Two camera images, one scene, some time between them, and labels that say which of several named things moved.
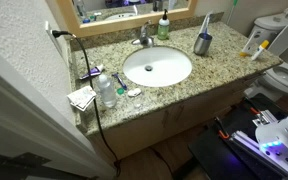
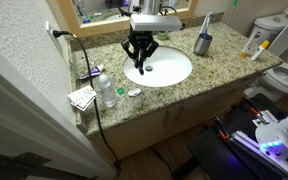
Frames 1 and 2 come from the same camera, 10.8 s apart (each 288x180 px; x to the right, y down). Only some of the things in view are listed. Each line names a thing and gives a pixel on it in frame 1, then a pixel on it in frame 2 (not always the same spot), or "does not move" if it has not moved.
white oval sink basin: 157,67 does not move
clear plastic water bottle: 107,91 does not move
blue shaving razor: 124,86 -> 140,66
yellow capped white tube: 263,45 does not move
